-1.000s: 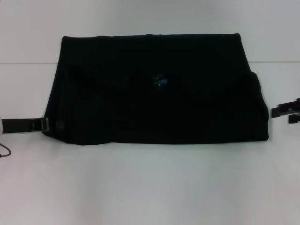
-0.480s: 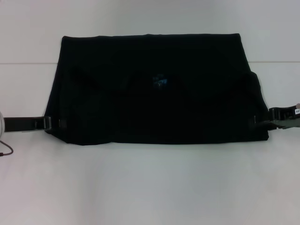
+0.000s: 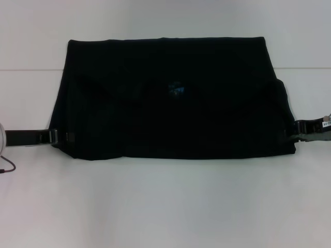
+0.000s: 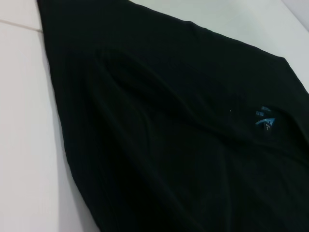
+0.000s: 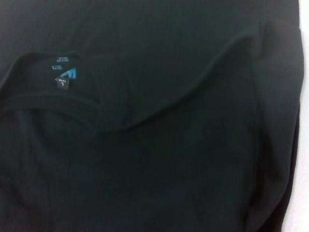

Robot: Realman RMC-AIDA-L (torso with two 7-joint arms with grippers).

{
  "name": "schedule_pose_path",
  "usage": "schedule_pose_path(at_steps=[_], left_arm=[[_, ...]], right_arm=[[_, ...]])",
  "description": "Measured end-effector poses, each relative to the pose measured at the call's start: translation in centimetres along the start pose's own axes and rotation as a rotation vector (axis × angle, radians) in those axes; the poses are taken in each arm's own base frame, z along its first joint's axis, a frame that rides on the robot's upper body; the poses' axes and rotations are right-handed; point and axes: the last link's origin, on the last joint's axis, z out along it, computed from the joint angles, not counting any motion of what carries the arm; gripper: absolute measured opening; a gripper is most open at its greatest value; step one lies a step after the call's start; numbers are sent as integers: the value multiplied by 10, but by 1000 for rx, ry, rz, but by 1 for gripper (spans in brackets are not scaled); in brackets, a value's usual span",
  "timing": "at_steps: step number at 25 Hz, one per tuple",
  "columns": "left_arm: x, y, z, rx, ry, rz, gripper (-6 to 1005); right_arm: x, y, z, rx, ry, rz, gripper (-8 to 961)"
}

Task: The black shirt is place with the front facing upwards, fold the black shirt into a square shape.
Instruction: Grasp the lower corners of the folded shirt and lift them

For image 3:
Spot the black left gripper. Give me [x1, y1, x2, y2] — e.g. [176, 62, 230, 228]
[5, 128, 75, 147]

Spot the dark red left arm cable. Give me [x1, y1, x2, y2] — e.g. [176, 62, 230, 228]
[0, 154, 17, 175]

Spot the black shirt with FREE print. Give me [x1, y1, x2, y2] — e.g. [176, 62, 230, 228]
[50, 37, 297, 162]

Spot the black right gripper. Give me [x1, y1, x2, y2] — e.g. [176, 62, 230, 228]
[291, 117, 331, 143]

